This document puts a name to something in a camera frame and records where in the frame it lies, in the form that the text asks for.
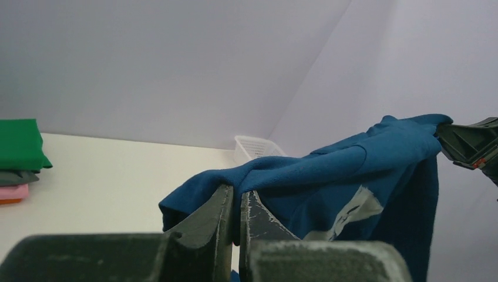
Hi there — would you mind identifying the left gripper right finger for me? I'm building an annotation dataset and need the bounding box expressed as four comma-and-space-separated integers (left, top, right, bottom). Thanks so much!
239, 191, 412, 281

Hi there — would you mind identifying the grey folded t-shirt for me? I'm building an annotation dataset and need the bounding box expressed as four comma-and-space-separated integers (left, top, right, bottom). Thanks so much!
1, 170, 39, 187

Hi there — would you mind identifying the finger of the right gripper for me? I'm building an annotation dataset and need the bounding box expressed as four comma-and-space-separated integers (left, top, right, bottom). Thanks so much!
436, 117, 497, 183

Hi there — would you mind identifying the pink folded t-shirt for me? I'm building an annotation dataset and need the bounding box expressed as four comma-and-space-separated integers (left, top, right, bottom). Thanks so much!
1, 184, 29, 200

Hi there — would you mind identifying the orange folded t-shirt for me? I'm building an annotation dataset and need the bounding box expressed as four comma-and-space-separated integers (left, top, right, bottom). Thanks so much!
0, 199, 23, 205

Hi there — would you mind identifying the blue t-shirt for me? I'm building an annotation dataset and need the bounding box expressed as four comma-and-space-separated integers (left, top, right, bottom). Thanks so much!
159, 114, 452, 281

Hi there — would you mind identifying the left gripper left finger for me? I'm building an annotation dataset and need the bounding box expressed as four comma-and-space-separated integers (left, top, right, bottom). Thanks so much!
1, 185, 233, 281

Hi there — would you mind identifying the white plastic basket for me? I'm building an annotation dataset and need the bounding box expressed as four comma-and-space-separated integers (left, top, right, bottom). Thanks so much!
234, 135, 286, 165

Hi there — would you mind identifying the green folded t-shirt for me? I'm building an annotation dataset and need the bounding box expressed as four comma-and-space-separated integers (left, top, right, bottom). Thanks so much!
1, 119, 53, 173

